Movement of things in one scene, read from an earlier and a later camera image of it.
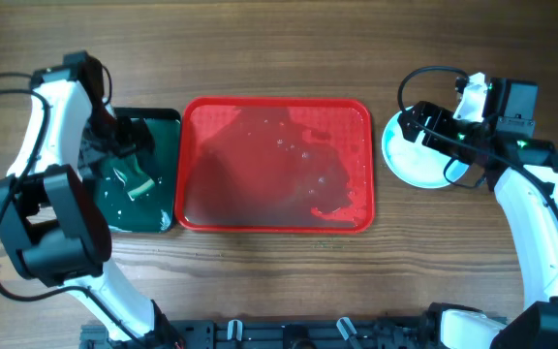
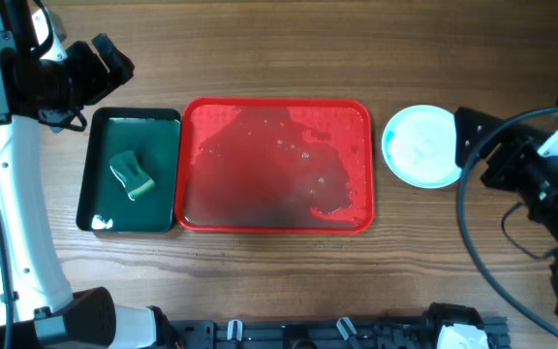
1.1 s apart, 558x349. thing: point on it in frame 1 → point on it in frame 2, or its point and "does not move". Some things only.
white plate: x=415 y=162 does not move
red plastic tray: x=274 y=165 does not move
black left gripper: x=141 y=141 → x=101 y=79
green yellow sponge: x=133 y=179 does not move
